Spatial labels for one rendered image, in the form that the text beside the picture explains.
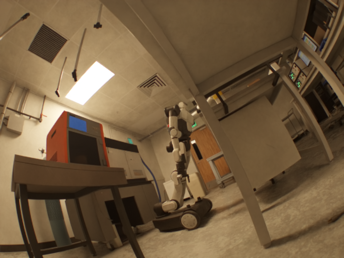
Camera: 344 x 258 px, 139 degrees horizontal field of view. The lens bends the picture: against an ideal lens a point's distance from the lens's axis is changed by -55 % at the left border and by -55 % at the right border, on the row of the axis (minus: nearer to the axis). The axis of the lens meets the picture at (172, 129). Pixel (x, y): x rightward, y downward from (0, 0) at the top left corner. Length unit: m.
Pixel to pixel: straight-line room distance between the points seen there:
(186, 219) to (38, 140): 2.62
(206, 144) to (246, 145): 3.88
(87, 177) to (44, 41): 2.31
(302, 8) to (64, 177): 1.46
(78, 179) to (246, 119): 1.23
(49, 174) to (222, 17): 0.96
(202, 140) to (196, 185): 1.90
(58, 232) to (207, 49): 2.37
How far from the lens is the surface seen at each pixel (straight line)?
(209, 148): 4.95
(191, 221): 1.44
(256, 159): 1.17
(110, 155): 2.01
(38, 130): 2.98
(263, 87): 1.27
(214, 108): 1.11
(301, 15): 0.96
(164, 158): 5.45
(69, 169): 0.79
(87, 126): 1.12
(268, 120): 1.24
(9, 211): 2.50
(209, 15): 0.55
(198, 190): 3.75
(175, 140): 1.43
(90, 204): 1.60
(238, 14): 0.63
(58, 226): 2.23
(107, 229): 1.58
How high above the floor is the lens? 0.44
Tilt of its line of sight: 24 degrees up
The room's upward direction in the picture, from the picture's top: 23 degrees counter-clockwise
